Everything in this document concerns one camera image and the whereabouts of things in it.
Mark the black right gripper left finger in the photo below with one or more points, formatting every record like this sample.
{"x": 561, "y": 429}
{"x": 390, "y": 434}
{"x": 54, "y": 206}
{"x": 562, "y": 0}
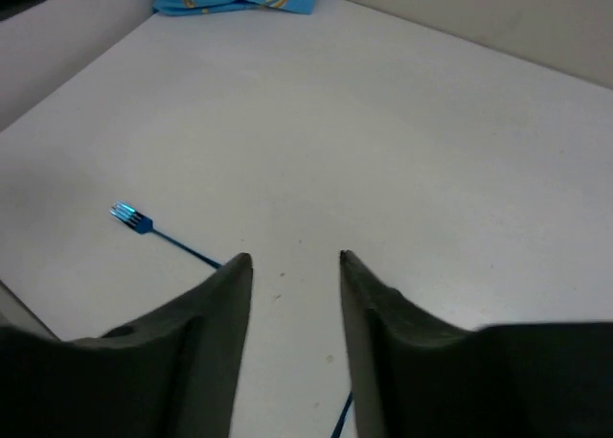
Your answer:
{"x": 172, "y": 372}

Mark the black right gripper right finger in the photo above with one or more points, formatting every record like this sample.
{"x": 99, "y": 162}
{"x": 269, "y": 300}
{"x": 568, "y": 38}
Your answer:
{"x": 414, "y": 375}

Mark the blue metal spoon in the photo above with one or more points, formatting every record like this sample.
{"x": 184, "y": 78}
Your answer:
{"x": 342, "y": 418}

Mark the blue metal fork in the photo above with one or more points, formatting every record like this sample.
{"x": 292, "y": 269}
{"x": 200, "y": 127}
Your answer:
{"x": 141, "y": 224}

